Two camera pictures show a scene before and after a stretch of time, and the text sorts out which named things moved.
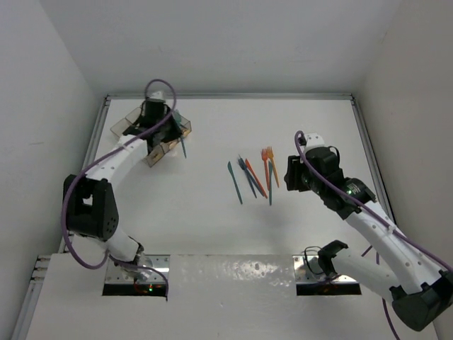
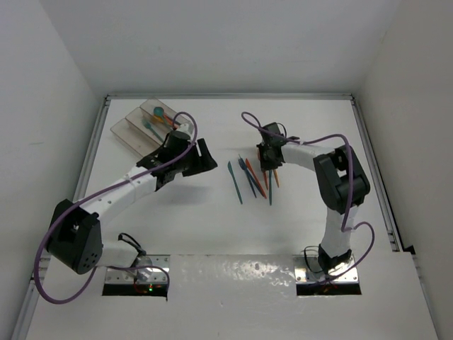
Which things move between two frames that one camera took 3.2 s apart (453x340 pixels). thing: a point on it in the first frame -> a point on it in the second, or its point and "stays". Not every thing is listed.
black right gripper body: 299,178 -> 266,161
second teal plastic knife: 270,167 stays
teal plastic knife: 237,188 stays
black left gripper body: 169,131 -> 192,163
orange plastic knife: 255,177 stays
